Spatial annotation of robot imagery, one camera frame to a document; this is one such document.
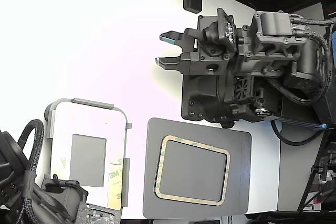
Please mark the grey cylindrical module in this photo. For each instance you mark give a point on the grey cylindrical module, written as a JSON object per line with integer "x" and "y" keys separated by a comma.
{"x": 71, "y": 197}

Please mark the grey printed gripper body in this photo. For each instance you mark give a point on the grey printed gripper body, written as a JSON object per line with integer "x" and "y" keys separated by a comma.
{"x": 204, "y": 62}

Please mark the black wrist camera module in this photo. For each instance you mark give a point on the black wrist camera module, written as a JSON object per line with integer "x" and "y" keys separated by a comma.
{"x": 213, "y": 33}

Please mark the white panel with window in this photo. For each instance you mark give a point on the white panel with window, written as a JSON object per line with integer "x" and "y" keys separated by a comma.
{"x": 63, "y": 129}

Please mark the black metal stand frame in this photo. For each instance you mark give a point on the black metal stand frame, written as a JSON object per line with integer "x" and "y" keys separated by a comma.
{"x": 331, "y": 142}

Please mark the grey printed fixture stand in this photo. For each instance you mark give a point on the grey printed fixture stand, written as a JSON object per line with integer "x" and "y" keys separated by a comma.
{"x": 92, "y": 103}

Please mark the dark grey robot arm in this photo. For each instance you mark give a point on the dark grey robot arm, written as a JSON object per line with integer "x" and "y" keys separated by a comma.
{"x": 311, "y": 58}

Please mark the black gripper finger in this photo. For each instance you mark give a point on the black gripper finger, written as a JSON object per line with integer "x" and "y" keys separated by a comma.
{"x": 189, "y": 36}
{"x": 170, "y": 64}

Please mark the dark circuit board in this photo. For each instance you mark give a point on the dark circuit board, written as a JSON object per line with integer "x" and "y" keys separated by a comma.
{"x": 99, "y": 214}

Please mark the white side panel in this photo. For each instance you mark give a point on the white side panel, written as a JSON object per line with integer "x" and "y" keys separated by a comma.
{"x": 294, "y": 176}

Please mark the grey flat tray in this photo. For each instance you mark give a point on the grey flat tray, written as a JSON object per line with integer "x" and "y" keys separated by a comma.
{"x": 241, "y": 169}

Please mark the tan 3M protective liner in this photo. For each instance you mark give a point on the tan 3M protective liner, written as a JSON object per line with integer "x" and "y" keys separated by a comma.
{"x": 115, "y": 182}

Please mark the tan 3M tape frame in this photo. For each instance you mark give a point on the tan 3M tape frame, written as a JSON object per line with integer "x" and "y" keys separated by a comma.
{"x": 159, "y": 166}

